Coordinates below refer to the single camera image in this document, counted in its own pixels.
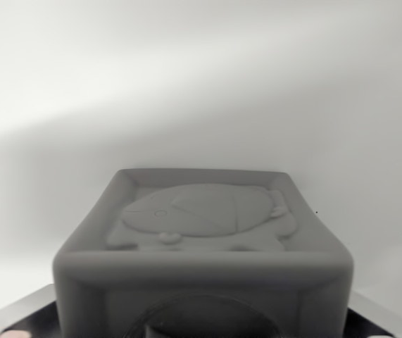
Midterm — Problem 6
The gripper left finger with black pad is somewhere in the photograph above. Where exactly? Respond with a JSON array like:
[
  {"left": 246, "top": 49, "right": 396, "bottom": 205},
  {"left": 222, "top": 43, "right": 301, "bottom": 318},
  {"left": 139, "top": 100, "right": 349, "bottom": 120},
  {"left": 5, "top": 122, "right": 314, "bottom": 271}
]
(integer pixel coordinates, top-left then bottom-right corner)
[{"left": 0, "top": 283, "right": 61, "bottom": 338}]

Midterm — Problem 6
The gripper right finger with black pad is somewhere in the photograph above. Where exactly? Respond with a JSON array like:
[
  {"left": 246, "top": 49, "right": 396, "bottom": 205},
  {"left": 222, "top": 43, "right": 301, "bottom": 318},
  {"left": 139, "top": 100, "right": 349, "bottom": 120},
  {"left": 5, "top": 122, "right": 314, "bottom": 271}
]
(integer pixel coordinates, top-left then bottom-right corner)
[{"left": 342, "top": 291, "right": 402, "bottom": 338}]

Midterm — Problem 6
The grey embossed silicone cube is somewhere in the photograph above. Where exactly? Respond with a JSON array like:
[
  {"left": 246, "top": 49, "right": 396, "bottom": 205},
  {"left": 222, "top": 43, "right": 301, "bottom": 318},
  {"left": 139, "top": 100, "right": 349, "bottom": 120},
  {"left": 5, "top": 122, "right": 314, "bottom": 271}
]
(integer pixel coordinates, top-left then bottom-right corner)
[{"left": 51, "top": 168, "right": 355, "bottom": 338}]

